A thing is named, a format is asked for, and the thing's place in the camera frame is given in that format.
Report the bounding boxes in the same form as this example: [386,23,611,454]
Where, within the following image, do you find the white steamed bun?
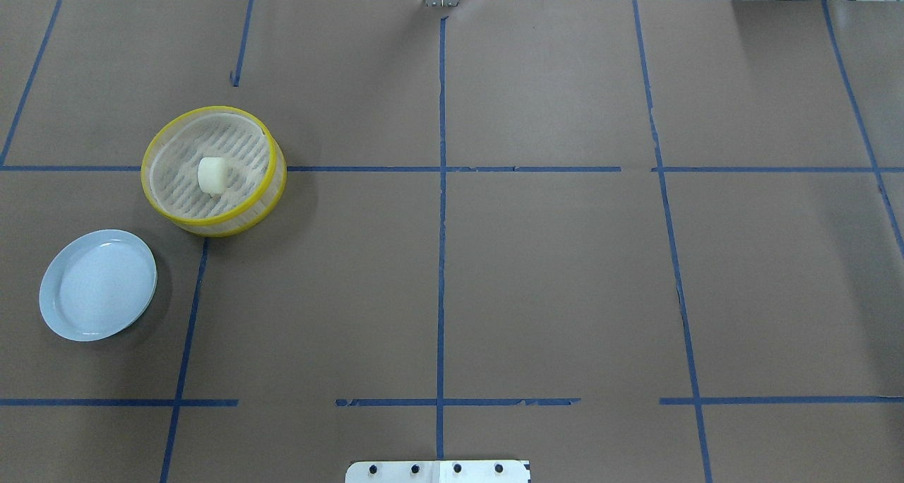
[197,157,229,196]

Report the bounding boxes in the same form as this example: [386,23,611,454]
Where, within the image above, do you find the yellow bamboo steamer basket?
[140,105,287,237]

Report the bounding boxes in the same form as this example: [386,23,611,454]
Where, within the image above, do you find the light blue plate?
[38,229,158,342]

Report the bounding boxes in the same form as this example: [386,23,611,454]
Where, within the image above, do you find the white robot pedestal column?
[345,460,532,482]

